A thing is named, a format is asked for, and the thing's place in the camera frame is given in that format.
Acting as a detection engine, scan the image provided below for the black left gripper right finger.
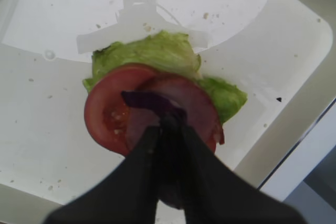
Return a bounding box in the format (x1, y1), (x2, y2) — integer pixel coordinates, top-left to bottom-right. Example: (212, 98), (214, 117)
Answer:
(180, 126), (306, 223)

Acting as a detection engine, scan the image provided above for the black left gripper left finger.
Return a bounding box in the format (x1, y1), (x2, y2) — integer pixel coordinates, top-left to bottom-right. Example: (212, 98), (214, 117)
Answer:
(44, 126), (160, 223)

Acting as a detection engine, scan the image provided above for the tomato slice on burger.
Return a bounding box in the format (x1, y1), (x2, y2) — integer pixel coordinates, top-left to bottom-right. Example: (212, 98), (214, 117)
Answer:
(84, 62), (224, 156)

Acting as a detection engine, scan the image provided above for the lettuce leaf on burger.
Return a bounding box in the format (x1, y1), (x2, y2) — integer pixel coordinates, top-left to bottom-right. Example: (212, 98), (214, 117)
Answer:
(82, 30), (248, 123)

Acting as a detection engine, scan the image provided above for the pink ham slice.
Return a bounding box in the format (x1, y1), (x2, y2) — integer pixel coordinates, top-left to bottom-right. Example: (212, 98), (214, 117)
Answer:
(125, 73), (224, 152)

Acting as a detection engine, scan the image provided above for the white metal tray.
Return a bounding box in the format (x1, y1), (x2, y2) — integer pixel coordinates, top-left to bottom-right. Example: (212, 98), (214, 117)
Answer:
(1, 0), (335, 223)

